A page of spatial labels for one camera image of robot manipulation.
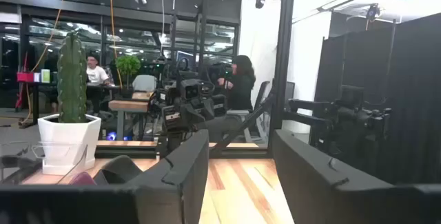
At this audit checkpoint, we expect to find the dark grey baseball cap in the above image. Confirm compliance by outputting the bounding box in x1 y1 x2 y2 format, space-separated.
92 154 144 186

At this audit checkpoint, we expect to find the green columnar cactus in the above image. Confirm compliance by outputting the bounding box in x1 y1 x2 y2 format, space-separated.
57 31 88 124

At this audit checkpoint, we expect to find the wooden desk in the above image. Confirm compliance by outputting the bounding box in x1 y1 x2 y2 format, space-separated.
108 91 154 141

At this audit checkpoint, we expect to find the dark red baseball cap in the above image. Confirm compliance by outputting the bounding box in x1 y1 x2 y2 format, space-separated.
68 171 98 186

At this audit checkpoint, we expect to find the black desk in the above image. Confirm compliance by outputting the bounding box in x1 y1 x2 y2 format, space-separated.
20 81 120 125

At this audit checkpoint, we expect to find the small leafy potted plant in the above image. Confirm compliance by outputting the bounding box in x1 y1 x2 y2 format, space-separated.
115 54 141 99

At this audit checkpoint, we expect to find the black office chair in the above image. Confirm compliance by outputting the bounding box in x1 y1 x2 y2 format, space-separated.
225 80 271 145

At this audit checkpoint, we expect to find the clear plastic bin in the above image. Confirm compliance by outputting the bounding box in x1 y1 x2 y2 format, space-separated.
0 141 89 185

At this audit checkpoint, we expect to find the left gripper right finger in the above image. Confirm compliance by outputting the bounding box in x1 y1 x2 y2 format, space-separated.
271 129 441 224

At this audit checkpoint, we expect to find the orange hanging cable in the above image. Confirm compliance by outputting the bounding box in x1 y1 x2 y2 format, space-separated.
29 0 72 73
108 0 124 89

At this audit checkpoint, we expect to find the black vertical post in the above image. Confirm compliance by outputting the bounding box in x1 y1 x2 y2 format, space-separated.
267 0 298 149

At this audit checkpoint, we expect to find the white faceted plant pot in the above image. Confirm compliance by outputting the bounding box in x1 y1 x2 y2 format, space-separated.
37 113 103 176

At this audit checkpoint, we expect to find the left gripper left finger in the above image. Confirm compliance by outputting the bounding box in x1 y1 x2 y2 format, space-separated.
0 129 210 224

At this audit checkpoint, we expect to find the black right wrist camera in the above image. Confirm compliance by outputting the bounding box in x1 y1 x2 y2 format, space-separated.
178 78 203 101

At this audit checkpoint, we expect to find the black curtain partition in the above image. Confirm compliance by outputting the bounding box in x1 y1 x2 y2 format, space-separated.
315 12 441 185

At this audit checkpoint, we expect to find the person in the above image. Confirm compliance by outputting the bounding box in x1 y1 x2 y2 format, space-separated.
203 54 258 142
84 54 114 114

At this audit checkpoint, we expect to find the red box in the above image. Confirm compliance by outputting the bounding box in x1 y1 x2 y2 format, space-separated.
16 71 41 83

